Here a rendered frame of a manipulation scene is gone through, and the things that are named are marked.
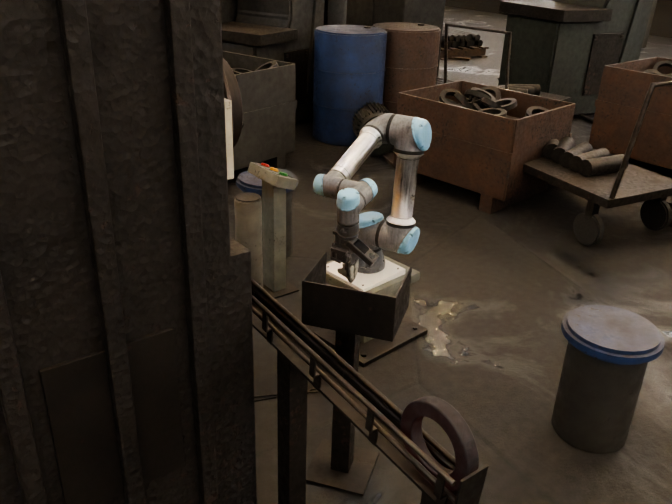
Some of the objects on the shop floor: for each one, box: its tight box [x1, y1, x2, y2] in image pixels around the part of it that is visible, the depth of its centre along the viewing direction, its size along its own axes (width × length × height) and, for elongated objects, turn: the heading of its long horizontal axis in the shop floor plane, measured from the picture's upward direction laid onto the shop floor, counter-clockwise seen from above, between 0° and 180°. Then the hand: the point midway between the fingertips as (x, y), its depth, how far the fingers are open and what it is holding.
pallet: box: [440, 26, 489, 60], centre depth 999 cm, size 120×82×32 cm
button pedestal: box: [248, 162, 299, 299], centre depth 316 cm, size 16×24×62 cm, turn 33°
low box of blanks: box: [393, 80, 576, 214], centre depth 457 cm, size 93×73×66 cm
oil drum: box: [372, 22, 441, 114], centre depth 582 cm, size 59×59×89 cm
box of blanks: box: [222, 51, 297, 171], centre depth 468 cm, size 103×83×77 cm
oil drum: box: [312, 25, 387, 146], centre depth 555 cm, size 59×59×89 cm
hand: (353, 279), depth 240 cm, fingers closed
